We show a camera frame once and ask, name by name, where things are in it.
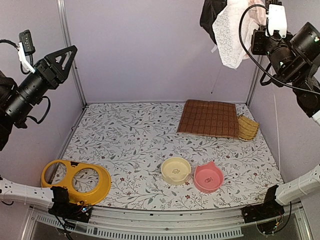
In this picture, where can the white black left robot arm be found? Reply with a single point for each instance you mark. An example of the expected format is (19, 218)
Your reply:
(29, 150)

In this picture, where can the pink pet bowl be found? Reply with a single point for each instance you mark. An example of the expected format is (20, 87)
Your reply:
(208, 178)

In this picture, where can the white tent pole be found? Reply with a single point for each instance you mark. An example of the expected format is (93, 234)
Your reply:
(216, 80)

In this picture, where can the yellow double bowl holder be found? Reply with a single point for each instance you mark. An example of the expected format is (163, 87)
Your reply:
(87, 183)

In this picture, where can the yellow bamboo mat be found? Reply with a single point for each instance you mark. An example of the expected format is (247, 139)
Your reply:
(248, 129)

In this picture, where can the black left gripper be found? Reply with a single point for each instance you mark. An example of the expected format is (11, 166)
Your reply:
(55, 72)

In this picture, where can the pink striped pet tent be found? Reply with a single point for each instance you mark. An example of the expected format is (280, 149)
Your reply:
(221, 20)

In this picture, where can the right aluminium frame post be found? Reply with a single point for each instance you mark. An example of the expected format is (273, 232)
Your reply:
(257, 74)

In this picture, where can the cream pet bowl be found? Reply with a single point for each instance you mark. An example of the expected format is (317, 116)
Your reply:
(176, 171)

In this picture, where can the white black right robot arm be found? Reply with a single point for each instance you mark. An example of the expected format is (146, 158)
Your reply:
(289, 112)

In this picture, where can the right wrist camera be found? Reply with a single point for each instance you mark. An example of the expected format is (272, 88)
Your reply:
(276, 23)

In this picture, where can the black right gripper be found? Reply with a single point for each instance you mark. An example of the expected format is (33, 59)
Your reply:
(255, 45)

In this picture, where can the aluminium front rail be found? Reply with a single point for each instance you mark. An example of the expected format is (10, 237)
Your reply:
(212, 223)

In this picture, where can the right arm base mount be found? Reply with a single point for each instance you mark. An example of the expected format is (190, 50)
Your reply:
(268, 209)

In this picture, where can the brown woven mat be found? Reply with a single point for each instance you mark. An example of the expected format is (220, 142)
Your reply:
(209, 118)

